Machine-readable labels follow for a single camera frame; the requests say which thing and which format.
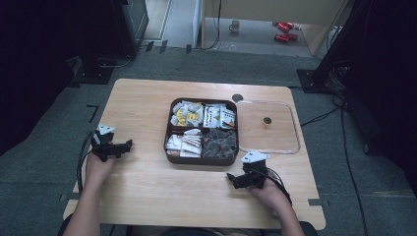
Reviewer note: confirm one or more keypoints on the pile of dark packets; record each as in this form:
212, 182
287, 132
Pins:
219, 143

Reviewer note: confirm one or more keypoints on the black metal stand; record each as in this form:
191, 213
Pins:
327, 59

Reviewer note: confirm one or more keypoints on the pile of white brown packets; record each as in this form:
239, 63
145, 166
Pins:
185, 143

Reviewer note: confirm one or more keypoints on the black cabinet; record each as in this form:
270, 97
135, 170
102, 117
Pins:
131, 26

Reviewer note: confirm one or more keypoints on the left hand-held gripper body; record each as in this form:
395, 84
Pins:
103, 146

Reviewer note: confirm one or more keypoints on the person's left hand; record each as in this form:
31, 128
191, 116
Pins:
98, 168

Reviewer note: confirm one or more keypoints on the pile of yellow white packets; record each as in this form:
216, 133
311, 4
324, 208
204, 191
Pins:
187, 114

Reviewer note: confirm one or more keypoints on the red can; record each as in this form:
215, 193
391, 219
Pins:
282, 27
293, 36
281, 38
289, 25

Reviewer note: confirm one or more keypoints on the row of white printed packets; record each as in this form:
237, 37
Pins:
219, 117

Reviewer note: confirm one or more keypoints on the grey round table cap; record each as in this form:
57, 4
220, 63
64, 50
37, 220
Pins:
237, 97

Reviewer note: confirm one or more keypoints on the clear plastic tray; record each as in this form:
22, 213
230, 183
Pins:
262, 137

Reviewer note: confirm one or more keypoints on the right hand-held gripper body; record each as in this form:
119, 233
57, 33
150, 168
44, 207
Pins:
255, 170

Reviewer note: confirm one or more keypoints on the grey mug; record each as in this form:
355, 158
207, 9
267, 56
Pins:
234, 26

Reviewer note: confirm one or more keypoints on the person's right hand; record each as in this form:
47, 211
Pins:
270, 196

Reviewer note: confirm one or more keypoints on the brown four-compartment tray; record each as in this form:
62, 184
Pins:
200, 160

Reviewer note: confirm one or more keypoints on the black stand base plate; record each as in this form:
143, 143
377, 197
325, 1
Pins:
93, 73

